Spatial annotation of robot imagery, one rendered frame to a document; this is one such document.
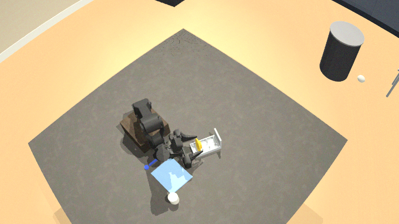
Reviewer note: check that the white dish rack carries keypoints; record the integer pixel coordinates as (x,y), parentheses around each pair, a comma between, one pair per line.
(209,144)

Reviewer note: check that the white cylinder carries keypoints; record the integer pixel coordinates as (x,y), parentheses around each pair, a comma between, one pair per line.
(173,198)

